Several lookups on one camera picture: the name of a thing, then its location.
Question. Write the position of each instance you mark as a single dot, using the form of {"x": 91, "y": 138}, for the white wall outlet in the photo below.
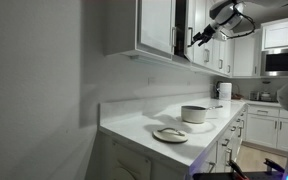
{"x": 151, "y": 80}

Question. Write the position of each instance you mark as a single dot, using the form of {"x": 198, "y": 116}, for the white paper towel roll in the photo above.
{"x": 225, "y": 91}

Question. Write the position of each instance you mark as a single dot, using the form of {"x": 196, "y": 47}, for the black red tool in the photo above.
{"x": 273, "y": 172}

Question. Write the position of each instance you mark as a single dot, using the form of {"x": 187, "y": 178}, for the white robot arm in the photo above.
{"x": 229, "y": 14}

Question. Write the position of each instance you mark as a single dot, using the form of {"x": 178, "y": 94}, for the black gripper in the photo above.
{"x": 205, "y": 36}

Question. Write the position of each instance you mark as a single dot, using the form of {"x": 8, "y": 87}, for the cream pot lid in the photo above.
{"x": 170, "y": 135}

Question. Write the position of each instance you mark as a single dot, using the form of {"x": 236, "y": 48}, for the stainless steel microwave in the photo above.
{"x": 274, "y": 62}

